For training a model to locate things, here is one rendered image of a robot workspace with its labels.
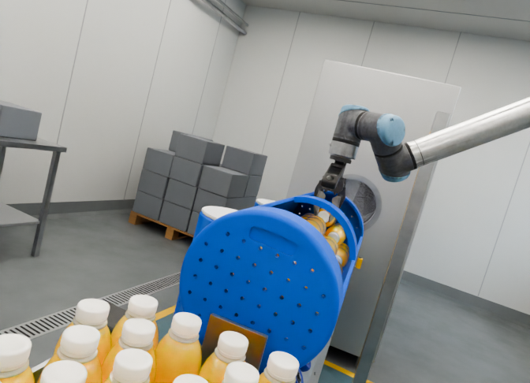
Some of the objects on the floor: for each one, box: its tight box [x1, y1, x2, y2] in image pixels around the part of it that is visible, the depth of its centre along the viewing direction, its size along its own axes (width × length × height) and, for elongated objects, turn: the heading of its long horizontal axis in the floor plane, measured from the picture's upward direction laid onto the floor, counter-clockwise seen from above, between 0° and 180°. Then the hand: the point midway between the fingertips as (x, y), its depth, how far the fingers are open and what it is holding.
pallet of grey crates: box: [129, 130, 267, 240], centre depth 486 cm, size 120×80×119 cm
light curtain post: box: [352, 111, 450, 383], centre depth 201 cm, size 6×6×170 cm
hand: (322, 216), depth 131 cm, fingers closed on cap, 4 cm apart
